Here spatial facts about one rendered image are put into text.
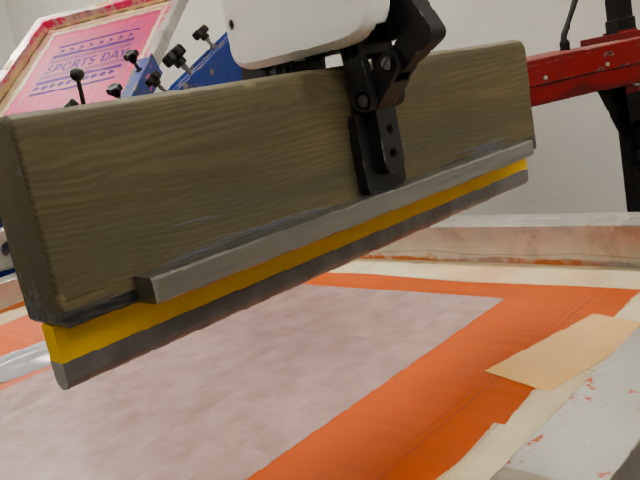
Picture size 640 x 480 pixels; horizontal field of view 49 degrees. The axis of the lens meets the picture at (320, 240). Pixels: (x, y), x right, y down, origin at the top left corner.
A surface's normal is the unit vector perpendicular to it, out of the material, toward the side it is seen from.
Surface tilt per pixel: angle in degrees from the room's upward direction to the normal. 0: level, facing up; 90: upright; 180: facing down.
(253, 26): 89
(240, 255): 90
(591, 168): 90
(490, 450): 0
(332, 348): 0
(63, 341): 90
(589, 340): 0
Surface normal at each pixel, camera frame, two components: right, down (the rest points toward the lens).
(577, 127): -0.67, 0.29
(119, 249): 0.72, 0.00
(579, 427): -0.19, -0.96
